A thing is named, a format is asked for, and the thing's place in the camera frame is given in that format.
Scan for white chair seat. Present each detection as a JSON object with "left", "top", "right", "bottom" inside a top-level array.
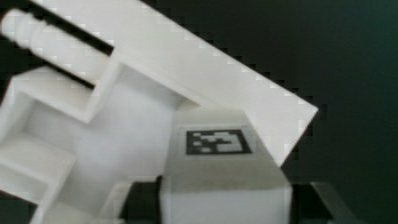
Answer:
[{"left": 0, "top": 9, "right": 186, "bottom": 224}]

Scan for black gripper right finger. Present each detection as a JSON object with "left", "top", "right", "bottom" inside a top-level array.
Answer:
[{"left": 289, "top": 182, "right": 355, "bottom": 224}]

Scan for white chair leg with tag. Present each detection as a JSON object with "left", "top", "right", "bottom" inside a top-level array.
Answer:
[{"left": 160, "top": 109, "right": 291, "bottom": 224}]

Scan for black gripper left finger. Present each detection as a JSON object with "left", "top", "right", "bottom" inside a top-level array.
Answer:
[{"left": 99, "top": 177, "right": 161, "bottom": 224}]

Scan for white obstacle fence wall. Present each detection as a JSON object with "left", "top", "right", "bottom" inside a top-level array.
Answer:
[{"left": 32, "top": 0, "right": 318, "bottom": 162}]

